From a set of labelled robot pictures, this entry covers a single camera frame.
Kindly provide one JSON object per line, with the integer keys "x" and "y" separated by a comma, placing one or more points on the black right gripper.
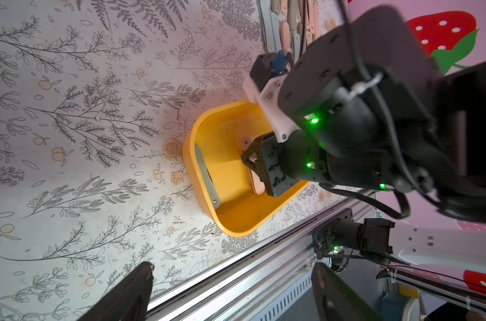
{"x": 280, "y": 166}

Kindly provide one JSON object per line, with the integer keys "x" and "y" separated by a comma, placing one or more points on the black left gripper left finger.
{"x": 128, "y": 300}

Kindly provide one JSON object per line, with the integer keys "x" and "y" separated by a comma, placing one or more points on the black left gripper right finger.
{"x": 335, "y": 300}

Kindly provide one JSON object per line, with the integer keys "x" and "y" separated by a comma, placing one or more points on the pink folding fruit knife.
{"x": 257, "y": 185}

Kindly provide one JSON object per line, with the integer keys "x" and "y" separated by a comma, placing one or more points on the yellow plastic storage box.
{"x": 218, "y": 133}

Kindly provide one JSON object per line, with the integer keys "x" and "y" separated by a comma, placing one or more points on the grey green folding knife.
{"x": 213, "y": 195}

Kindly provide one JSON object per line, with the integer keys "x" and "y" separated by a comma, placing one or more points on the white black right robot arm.
{"x": 366, "y": 114}

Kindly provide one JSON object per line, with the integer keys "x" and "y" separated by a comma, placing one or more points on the aluminium frame rail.
{"x": 258, "y": 284}

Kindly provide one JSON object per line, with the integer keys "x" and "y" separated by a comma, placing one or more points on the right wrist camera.
{"x": 262, "y": 87}

